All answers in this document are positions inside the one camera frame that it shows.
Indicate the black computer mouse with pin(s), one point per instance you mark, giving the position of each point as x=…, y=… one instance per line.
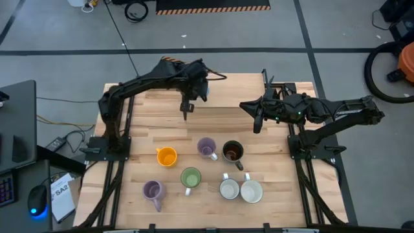
x=37, y=200

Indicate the dark speckled teal mug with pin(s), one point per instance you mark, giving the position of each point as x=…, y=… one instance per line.
x=233, y=151

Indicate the green and white mug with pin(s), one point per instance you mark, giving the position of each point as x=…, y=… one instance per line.
x=191, y=178

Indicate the black board with hazard edge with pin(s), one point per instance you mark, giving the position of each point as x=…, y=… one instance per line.
x=171, y=59

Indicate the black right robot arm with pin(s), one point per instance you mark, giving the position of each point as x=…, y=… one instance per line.
x=343, y=126

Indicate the dark grey desk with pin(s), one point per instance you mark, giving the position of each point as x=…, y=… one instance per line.
x=19, y=113

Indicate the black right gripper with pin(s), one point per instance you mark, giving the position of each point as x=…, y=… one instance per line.
x=288, y=108

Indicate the white metal frame plate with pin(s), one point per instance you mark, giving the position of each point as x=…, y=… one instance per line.
x=121, y=231
x=300, y=230

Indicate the lilac ribbed mug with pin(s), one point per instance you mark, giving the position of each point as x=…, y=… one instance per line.
x=154, y=191

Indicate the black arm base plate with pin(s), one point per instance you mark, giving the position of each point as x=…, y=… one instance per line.
x=97, y=152
x=323, y=152

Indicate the black equipment case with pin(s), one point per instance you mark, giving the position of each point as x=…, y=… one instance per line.
x=401, y=19

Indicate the orange vacuum cleaner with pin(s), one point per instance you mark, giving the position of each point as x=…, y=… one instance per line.
x=407, y=61

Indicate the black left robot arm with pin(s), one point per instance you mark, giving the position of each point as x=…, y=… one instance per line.
x=113, y=106

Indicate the white SA2 booklet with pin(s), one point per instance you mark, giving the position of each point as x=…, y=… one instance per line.
x=61, y=200

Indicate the hazard-striped black floor mat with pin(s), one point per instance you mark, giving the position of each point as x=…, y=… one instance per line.
x=210, y=4

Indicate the black power adapter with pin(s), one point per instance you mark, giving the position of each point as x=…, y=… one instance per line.
x=55, y=144

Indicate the black backlit keyboard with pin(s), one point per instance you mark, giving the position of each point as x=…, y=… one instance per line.
x=6, y=191

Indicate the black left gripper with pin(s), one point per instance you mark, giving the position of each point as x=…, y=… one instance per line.
x=195, y=81

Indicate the white mug with blue leaves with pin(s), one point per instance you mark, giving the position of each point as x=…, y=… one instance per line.
x=229, y=189

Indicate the yellow-orange mug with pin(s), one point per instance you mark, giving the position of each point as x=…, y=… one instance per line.
x=167, y=157

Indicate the black aluminium table frame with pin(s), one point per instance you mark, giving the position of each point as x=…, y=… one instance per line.
x=114, y=207

